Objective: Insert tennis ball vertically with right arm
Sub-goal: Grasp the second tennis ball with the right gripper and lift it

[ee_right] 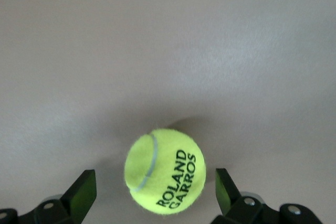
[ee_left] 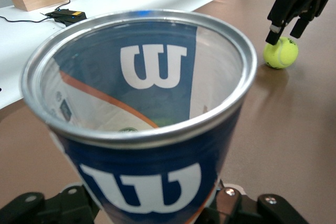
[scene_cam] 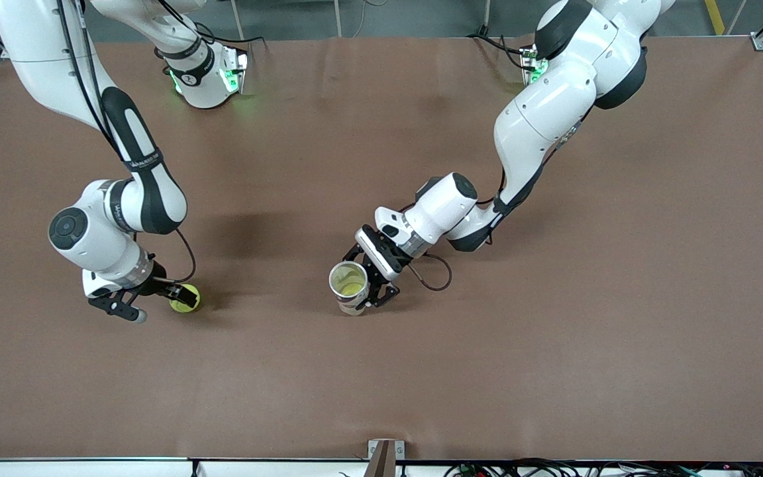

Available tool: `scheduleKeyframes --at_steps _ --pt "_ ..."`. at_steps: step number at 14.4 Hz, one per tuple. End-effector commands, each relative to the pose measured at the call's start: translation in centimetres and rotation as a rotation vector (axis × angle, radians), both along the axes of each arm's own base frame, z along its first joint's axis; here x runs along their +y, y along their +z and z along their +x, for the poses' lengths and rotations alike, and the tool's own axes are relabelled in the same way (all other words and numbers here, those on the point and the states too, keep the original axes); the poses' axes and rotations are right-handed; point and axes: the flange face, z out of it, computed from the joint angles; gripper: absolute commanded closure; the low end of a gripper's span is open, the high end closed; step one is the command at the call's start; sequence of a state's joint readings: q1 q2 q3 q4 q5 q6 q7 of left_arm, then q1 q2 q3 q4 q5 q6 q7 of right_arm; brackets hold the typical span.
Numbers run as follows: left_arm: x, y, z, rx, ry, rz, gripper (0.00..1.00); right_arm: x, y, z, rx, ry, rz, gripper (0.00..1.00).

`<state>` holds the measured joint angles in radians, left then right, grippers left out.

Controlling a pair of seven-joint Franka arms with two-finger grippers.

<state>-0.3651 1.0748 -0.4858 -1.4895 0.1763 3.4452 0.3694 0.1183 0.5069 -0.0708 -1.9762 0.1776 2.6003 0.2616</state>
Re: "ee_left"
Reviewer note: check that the yellow Roland Garros tennis ball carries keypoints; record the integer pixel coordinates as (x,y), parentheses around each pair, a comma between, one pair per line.
(284,53)

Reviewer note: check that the black box with yellow label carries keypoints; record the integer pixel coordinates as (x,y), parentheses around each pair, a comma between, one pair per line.
(65,16)

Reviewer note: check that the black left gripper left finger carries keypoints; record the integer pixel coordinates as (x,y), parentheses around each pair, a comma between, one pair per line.
(52,208)

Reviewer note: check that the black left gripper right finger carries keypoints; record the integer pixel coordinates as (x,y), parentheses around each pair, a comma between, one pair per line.
(236,211)

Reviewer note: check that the blue white Wilson ball can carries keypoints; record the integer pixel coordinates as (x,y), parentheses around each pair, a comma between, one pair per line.
(147,182)

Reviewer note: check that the light wooden block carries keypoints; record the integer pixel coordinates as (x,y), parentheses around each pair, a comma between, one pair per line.
(34,1)

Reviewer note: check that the brown table cover sheet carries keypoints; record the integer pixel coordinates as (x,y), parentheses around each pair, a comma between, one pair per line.
(275,129)

